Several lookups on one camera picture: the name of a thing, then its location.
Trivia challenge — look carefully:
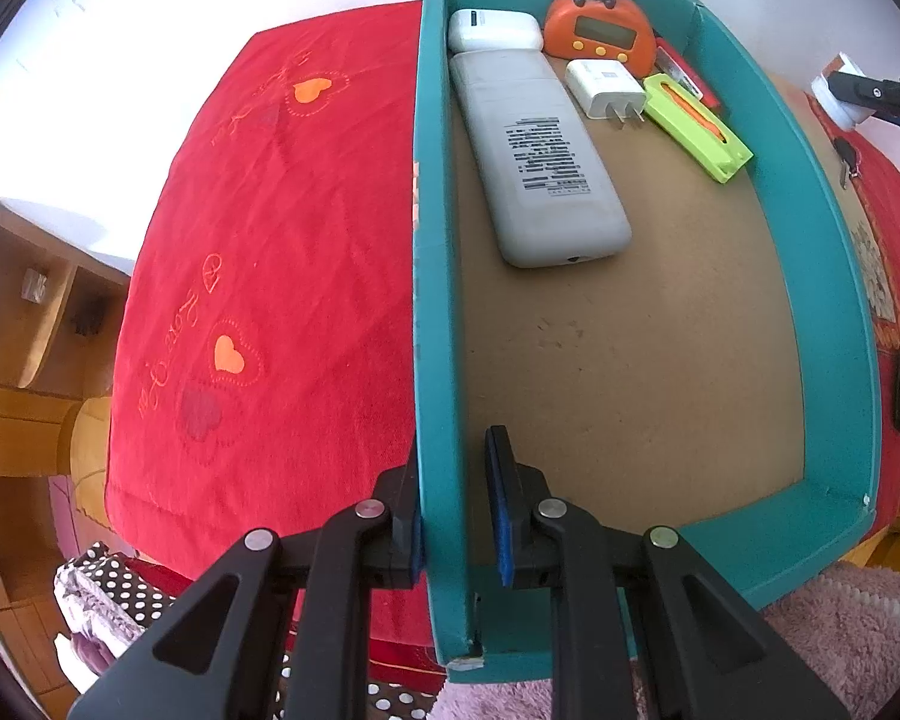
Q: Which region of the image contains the pink shaggy rug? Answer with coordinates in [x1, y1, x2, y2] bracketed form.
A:
[420, 559, 900, 720]

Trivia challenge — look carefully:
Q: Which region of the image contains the orange monkey alarm clock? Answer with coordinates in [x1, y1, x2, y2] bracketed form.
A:
[544, 0, 659, 62]

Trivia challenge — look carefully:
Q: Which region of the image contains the red floral blanket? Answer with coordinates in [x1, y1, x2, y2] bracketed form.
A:
[103, 1, 900, 650]

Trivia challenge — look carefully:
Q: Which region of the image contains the white earbuds case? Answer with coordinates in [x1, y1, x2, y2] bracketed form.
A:
[447, 9, 545, 53]

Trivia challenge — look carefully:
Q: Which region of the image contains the white charger plug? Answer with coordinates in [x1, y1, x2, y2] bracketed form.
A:
[566, 58, 650, 128]

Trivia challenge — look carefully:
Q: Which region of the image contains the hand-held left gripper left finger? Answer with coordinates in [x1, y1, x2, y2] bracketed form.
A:
[67, 457, 428, 720]

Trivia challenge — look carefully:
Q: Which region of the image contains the red marker pen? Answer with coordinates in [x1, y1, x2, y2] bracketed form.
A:
[654, 37, 723, 110]

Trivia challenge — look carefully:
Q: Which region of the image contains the grey remote control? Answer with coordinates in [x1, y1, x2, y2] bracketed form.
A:
[448, 49, 633, 269]

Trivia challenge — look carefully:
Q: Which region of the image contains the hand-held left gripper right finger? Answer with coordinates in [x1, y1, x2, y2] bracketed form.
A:
[484, 425, 852, 720]

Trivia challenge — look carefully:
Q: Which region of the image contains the teal cardboard box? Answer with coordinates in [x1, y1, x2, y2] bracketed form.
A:
[409, 0, 882, 683]

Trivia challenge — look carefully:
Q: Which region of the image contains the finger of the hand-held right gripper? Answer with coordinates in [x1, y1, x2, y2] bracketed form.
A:
[827, 71, 900, 142]

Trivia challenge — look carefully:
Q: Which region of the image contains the wooden shelf unit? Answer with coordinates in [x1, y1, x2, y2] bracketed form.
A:
[0, 195, 136, 481]

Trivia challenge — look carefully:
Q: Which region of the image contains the black key with ring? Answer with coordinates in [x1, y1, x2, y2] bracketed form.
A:
[832, 136, 862, 192]

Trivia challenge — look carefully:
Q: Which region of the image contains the white cup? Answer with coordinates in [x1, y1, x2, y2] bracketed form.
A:
[810, 52, 871, 128]

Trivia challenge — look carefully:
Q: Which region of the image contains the polka dot cloth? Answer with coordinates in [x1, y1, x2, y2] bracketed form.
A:
[52, 540, 443, 720]

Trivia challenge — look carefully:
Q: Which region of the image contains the green utility knife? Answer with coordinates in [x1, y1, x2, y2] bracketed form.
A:
[643, 73, 755, 185]

